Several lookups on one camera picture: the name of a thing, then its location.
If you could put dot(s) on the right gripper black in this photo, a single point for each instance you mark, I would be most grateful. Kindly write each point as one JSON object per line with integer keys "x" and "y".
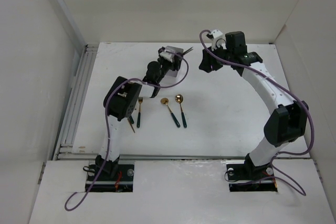
{"x": 207, "y": 61}

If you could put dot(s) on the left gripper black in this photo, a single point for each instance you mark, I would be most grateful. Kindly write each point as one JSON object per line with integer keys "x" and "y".
{"x": 175, "y": 64}

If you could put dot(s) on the white three-compartment utensil holder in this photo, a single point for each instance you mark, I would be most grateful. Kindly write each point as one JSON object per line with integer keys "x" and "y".
{"x": 173, "y": 73}

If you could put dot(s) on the gold spoon green handle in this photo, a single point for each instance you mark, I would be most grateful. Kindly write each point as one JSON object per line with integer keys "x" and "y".
{"x": 179, "y": 100}
{"x": 165, "y": 102}

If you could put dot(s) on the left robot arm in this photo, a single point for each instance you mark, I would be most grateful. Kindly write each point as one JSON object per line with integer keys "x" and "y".
{"x": 121, "y": 100}

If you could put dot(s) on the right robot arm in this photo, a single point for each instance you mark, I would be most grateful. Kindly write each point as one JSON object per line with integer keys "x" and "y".
{"x": 288, "y": 115}

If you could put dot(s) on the brown wooden chopstick left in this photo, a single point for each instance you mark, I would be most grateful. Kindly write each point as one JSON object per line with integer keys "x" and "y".
{"x": 131, "y": 125}

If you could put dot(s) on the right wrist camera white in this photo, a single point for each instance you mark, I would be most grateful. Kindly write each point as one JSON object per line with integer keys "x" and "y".
{"x": 217, "y": 39}

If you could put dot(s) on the rose gold fork green handle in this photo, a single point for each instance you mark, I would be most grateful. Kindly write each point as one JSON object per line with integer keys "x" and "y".
{"x": 131, "y": 120}

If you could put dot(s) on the aluminium rail front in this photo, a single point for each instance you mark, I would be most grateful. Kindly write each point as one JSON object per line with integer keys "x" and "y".
{"x": 129, "y": 157}

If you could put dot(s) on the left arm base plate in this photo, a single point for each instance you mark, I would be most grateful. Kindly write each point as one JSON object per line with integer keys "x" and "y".
{"x": 121, "y": 182}

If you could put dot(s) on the aluminium frame left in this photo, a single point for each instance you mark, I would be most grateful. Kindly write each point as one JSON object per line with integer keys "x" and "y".
{"x": 78, "y": 88}

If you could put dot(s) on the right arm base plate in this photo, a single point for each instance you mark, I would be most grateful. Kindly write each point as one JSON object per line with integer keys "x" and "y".
{"x": 242, "y": 178}

